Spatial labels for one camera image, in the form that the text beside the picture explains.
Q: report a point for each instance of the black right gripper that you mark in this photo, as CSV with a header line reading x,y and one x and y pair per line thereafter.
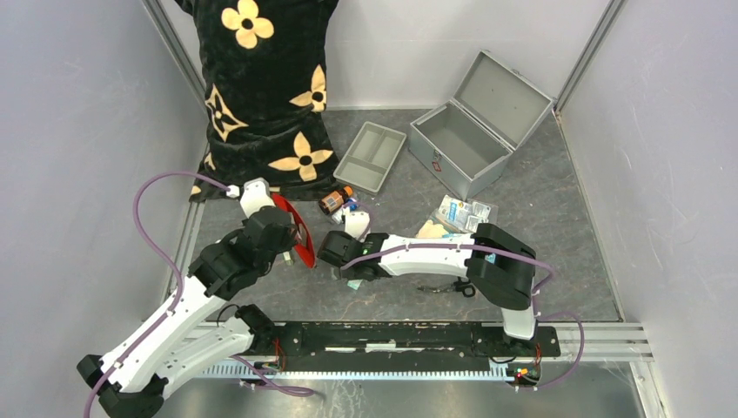
x,y
347,273

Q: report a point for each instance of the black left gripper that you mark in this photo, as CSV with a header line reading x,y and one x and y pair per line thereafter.
x,y
288,241

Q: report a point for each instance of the red first aid pouch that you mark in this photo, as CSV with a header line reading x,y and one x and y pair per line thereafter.
x,y
304,247

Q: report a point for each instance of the amber pill bottle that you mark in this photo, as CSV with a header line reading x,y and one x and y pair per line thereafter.
x,y
334,200

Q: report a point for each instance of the silver metal case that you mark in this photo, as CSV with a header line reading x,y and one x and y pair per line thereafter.
x,y
467,141

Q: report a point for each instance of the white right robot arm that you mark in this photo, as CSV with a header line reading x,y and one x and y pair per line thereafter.
x,y
492,261

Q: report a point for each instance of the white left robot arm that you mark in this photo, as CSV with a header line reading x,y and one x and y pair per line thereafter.
x,y
135,378

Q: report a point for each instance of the grey plastic divider tray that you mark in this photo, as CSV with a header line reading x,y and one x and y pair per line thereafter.
x,y
370,158

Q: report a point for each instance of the clear bag of wipes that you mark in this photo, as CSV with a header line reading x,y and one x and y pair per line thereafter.
x,y
459,216

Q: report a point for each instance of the black floral velvet cloth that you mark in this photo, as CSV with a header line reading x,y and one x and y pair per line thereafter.
x,y
264,67

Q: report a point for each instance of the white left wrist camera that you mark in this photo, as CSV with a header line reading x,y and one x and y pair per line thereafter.
x,y
252,196

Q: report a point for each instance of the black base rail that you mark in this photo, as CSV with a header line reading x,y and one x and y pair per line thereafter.
x,y
405,346

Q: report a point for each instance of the black handled scissors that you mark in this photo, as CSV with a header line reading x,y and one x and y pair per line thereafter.
x,y
460,285

